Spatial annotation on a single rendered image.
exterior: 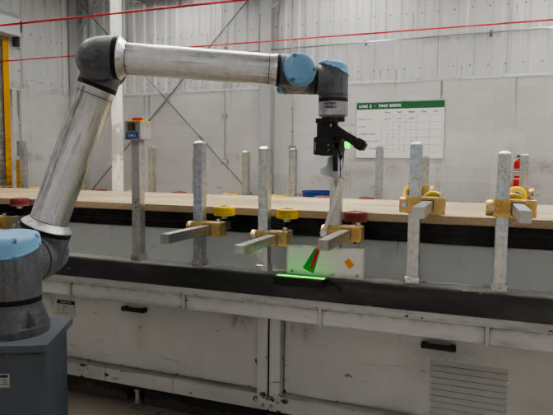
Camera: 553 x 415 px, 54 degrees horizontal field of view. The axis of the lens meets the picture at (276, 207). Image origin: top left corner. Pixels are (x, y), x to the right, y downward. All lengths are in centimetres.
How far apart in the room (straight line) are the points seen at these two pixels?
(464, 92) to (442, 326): 736
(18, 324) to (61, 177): 43
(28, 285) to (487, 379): 150
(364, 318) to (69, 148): 105
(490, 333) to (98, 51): 138
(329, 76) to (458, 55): 746
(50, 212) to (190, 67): 60
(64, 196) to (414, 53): 789
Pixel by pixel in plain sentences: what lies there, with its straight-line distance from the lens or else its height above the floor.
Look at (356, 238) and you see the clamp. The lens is 174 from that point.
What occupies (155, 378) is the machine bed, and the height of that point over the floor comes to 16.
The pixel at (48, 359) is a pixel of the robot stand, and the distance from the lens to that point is 160.
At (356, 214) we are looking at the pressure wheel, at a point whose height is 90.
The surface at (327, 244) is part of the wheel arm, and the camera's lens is 148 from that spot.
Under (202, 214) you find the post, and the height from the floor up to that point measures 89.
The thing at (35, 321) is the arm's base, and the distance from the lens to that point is 161.
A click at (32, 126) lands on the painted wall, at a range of 1148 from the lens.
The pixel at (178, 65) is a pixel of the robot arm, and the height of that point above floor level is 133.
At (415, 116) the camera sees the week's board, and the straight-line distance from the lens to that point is 900.
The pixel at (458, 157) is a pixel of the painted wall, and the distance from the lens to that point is 890.
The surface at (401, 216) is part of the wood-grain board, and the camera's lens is 189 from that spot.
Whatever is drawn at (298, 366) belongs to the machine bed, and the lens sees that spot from 219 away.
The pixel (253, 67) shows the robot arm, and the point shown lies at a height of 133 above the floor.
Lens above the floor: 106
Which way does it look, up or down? 4 degrees down
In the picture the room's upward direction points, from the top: 1 degrees clockwise
